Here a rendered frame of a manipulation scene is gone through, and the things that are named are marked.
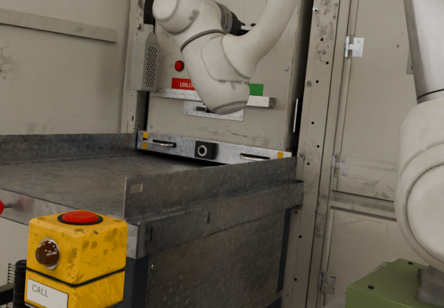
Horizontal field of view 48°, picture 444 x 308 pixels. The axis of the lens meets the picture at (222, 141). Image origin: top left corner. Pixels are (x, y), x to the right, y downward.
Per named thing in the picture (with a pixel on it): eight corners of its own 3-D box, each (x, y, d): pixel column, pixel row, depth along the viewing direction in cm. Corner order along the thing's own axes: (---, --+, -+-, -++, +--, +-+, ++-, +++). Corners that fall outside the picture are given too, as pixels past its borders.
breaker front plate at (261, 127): (281, 156, 137) (300, -22, 133) (145, 135, 162) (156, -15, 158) (283, 156, 138) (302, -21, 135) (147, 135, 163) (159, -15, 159)
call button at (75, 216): (78, 235, 54) (79, 221, 54) (53, 227, 56) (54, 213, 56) (105, 229, 58) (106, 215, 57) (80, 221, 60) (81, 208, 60)
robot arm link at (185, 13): (179, 12, 119) (199, 60, 116) (136, -3, 106) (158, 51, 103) (214, -15, 114) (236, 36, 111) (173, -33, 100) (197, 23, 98)
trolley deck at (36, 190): (136, 260, 78) (139, 222, 77) (-83, 191, 109) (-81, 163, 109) (302, 203, 136) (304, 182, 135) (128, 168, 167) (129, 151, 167)
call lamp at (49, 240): (49, 275, 52) (51, 243, 51) (27, 267, 53) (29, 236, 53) (59, 272, 53) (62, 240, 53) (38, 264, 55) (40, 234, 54)
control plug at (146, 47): (141, 90, 149) (146, 31, 148) (129, 89, 152) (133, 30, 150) (157, 92, 156) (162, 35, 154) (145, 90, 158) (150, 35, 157)
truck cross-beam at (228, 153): (289, 174, 136) (291, 152, 136) (136, 148, 164) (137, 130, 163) (296, 172, 140) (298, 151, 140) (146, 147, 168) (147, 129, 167)
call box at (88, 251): (71, 328, 52) (78, 231, 51) (21, 305, 56) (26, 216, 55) (123, 304, 59) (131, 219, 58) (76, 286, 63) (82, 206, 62)
